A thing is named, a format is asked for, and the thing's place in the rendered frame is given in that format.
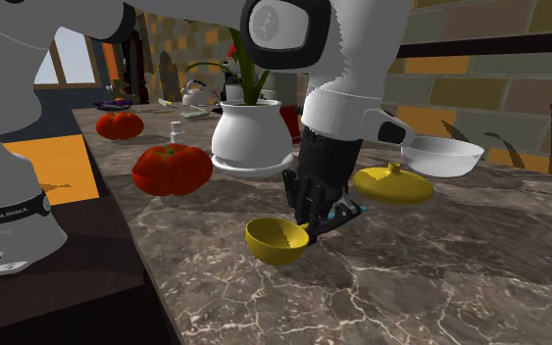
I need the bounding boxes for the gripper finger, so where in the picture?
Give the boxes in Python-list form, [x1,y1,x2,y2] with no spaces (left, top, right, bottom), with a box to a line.
[281,169,321,226]
[309,190,363,245]

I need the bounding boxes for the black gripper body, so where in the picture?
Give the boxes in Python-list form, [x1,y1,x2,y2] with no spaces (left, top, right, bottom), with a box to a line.
[297,125,364,198]

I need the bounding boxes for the yellow scoop with blue handle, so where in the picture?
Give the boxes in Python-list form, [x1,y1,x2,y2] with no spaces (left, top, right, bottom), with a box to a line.
[245,205,370,268]

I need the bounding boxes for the red and white canister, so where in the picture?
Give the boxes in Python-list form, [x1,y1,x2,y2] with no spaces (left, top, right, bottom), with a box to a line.
[261,71,303,145]

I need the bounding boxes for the yellow lid with knob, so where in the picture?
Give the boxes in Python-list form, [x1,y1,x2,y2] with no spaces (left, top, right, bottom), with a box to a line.
[352,162,435,207]

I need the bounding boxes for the white pot with green plant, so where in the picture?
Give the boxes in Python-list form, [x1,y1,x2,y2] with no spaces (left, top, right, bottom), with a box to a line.
[210,27,297,179]

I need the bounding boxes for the white bowl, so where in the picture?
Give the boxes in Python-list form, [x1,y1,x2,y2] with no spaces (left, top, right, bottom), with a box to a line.
[400,135,486,179]

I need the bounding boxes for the large red tomato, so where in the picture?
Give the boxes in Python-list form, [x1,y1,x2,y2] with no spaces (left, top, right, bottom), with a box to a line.
[131,142,215,198]

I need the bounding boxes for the white salt shaker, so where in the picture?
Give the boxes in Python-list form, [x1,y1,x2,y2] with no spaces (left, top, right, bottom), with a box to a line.
[169,121,187,145]

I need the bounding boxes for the white kettle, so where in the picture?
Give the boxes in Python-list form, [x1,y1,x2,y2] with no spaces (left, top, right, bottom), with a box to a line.
[180,79,210,108]

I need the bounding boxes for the small red tomato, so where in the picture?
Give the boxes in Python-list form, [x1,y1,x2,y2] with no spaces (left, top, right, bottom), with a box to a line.
[95,111,146,142]

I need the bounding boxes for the purple plate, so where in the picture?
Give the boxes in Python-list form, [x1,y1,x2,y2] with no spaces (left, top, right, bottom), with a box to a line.
[94,97,136,113]

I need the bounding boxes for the dark robot stand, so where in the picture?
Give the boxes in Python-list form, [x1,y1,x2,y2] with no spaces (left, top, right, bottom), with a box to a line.
[0,190,182,345]

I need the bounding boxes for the dark wall shelf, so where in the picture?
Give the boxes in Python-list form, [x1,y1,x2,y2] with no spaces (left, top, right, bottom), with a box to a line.
[395,29,552,60]

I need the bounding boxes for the window with wooden frame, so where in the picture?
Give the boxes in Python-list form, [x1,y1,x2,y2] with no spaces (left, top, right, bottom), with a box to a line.
[33,25,103,91]

